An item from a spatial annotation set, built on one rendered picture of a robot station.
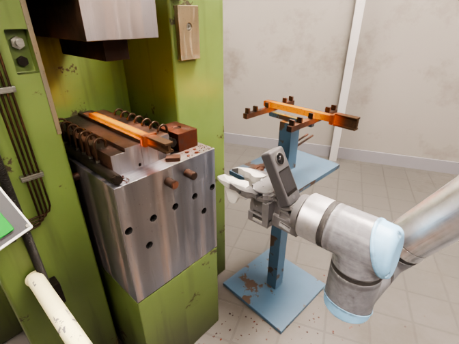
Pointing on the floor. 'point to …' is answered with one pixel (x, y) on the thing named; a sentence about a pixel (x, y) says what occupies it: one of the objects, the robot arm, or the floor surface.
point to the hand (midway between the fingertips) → (229, 172)
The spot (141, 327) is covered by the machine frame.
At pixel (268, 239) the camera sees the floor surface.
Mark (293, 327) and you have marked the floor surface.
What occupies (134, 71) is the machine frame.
